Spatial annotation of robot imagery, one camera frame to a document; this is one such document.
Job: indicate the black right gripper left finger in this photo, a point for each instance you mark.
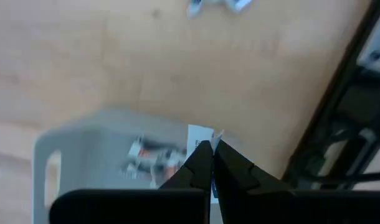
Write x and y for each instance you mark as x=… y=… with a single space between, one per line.
x=131 y=205

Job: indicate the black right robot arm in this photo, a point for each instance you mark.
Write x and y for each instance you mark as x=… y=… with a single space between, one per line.
x=358 y=105

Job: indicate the orange print packet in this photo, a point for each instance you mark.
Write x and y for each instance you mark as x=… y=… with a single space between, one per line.
x=141 y=151

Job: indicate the black metal rig frame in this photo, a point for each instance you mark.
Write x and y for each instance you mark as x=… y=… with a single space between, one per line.
x=330 y=96

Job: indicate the printed white packet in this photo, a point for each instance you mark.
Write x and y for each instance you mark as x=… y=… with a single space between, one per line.
x=165 y=157

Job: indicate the small printed wipe packet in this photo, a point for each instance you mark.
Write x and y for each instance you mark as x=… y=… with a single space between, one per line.
x=165 y=177
x=240 y=4
x=197 y=135
x=194 y=7

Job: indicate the folded white packet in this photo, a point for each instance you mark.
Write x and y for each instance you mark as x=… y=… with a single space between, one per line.
x=129 y=170

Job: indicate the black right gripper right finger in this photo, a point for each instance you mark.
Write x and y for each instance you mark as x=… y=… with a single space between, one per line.
x=271 y=205

